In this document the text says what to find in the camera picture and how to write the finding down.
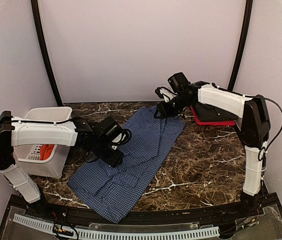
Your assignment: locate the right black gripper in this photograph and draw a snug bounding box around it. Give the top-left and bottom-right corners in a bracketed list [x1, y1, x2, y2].
[154, 94, 193, 119]

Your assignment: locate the blue checked shirt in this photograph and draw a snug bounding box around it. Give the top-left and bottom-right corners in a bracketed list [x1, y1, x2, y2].
[68, 106, 185, 224]

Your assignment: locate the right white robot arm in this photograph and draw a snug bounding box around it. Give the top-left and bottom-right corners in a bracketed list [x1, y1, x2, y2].
[154, 76, 273, 196]

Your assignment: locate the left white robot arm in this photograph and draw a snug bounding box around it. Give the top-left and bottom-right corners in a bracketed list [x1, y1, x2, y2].
[0, 110, 132, 218]

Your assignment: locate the white plastic laundry basket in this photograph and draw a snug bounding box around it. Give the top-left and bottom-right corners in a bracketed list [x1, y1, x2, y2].
[14, 106, 72, 179]

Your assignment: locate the orange garment in basket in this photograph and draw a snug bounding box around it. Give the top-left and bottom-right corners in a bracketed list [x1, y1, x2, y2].
[39, 144, 55, 161]

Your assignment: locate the red folded garment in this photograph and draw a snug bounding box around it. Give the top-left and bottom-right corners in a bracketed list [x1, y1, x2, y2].
[190, 106, 235, 127]

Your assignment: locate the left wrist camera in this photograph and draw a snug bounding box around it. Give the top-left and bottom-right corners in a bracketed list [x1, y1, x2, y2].
[98, 116, 132, 150]

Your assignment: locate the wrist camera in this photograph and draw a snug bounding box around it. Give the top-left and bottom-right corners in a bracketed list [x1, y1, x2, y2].
[154, 72, 190, 102]
[98, 116, 132, 150]

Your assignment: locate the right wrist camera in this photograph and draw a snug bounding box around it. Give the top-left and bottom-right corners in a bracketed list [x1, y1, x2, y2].
[154, 72, 190, 102]

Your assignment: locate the white slotted cable duct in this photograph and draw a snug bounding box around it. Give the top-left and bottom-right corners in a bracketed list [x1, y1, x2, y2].
[12, 213, 221, 240]

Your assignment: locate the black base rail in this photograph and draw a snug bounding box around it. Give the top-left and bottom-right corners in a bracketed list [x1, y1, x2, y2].
[7, 193, 282, 232]

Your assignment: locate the right black frame post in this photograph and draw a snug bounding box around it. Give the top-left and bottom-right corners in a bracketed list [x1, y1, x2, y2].
[227, 0, 253, 91]

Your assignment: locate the black frame post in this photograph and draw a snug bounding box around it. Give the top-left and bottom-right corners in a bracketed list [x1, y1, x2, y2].
[227, 0, 253, 91]
[30, 0, 63, 107]

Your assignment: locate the left black frame post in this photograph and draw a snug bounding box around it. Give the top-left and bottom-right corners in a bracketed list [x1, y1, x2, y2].
[30, 0, 63, 107]

